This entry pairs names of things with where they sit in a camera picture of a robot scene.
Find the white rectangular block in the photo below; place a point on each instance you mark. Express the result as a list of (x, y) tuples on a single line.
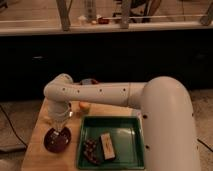
[(107, 146)]

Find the orange cup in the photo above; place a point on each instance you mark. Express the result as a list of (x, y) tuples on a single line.
[(84, 106)]

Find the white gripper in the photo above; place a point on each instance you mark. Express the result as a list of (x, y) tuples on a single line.
[(59, 112)]

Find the dark purple bowl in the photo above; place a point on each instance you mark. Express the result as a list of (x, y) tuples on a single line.
[(56, 142)]

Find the dark brown textured object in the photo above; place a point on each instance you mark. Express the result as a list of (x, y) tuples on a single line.
[(89, 147)]

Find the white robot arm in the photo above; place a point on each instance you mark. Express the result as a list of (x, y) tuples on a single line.
[(168, 124)]

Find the green plastic tray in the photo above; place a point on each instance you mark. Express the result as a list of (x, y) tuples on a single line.
[(125, 133)]

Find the red and grey object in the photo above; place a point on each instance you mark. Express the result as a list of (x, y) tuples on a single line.
[(88, 81)]

